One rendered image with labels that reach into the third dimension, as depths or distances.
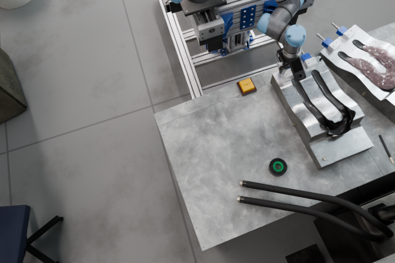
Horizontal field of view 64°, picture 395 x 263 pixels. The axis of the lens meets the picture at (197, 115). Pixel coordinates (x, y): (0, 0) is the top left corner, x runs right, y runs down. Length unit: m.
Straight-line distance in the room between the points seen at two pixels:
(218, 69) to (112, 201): 1.24
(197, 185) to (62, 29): 2.23
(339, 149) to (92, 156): 1.77
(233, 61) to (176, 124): 0.99
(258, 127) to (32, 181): 1.82
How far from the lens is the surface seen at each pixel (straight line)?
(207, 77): 2.39
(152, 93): 2.63
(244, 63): 2.45
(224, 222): 1.50
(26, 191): 2.76
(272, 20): 1.31
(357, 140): 1.62
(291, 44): 1.28
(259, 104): 1.65
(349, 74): 1.74
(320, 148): 1.55
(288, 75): 1.57
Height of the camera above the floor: 2.29
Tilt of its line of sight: 67 degrees down
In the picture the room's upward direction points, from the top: 13 degrees counter-clockwise
